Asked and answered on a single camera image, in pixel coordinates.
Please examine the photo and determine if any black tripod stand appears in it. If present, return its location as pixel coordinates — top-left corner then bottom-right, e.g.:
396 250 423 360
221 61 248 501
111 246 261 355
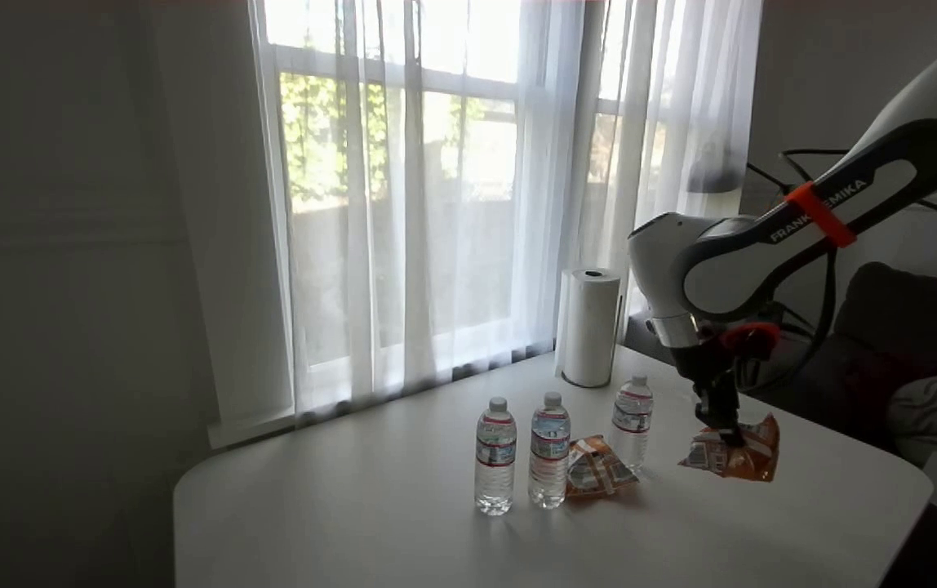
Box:
744 161 794 200

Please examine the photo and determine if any clear plastic water bottle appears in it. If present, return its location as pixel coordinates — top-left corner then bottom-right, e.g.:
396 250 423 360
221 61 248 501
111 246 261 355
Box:
528 389 573 513
607 373 655 467
472 394 519 524

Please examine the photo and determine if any orange snack packet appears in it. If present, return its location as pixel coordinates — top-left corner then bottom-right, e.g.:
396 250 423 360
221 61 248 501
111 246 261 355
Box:
676 411 785 486
562 434 642 504

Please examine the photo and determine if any orange cable strap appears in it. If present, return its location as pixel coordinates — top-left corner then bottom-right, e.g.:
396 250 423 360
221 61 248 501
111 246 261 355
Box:
719 317 785 355
782 181 857 250

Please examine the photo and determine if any narrow sheer white curtain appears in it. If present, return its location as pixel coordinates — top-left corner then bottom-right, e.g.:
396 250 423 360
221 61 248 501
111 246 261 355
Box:
584 0 768 330

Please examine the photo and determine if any wide sheer white curtain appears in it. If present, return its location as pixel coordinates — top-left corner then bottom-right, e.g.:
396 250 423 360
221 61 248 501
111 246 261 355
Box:
153 0 593 450

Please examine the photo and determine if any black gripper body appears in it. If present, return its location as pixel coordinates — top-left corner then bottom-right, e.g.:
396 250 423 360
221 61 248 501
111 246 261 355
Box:
687 350 749 409

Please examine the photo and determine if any white paper towel roll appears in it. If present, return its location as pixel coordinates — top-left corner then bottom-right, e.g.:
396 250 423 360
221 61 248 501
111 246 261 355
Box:
552 264 622 393

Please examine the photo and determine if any white window frame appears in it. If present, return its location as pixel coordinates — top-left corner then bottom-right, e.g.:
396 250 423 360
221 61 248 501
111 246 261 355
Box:
201 0 758 450

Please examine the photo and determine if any dark grey sofa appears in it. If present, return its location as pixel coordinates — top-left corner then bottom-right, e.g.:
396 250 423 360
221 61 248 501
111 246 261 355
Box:
779 257 937 460

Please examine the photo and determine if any metal paper towel holder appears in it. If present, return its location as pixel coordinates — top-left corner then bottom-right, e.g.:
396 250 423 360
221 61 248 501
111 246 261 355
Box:
557 368 616 393

